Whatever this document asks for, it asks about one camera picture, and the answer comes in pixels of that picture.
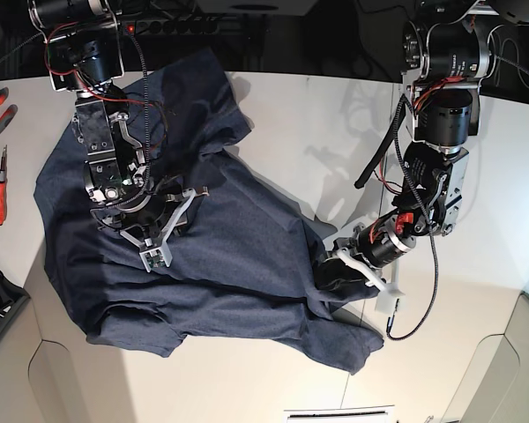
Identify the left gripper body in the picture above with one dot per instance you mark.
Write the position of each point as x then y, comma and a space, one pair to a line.
370, 249

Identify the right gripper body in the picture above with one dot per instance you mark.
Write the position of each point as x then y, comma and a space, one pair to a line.
148, 220

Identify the blue grey t-shirt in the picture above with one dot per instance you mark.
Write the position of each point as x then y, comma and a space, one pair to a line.
244, 268

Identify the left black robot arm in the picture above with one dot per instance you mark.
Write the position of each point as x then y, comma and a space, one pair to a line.
447, 54

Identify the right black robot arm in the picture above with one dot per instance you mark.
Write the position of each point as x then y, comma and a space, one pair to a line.
83, 55

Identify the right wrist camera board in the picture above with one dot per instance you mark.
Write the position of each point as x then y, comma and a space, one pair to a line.
156, 257

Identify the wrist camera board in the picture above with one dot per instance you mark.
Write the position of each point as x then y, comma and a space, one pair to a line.
387, 302
156, 257

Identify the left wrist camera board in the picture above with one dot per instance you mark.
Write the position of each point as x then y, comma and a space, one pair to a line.
387, 302

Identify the orange handled screwdriver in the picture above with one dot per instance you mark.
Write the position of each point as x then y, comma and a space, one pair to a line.
3, 183

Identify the white power strip red switch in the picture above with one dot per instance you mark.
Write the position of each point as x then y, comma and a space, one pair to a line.
167, 27

